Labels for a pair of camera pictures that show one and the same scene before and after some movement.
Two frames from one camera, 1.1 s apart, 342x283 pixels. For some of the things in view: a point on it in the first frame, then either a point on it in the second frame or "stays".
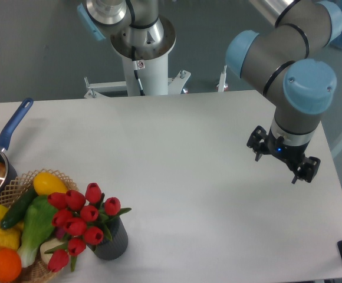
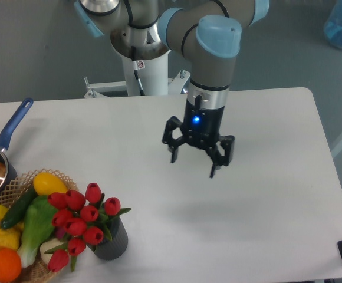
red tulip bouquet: x=82 y=219 stays
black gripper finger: x=307 y=170 → x=214 y=154
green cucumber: x=17 y=209 stays
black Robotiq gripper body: x=290 y=154 → x=201 y=127
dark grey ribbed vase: x=110 y=250 stays
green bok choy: x=39 y=222 stays
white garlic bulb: x=48 y=245 stays
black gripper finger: x=256 y=141 → x=168 y=139
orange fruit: x=5 y=265 stays
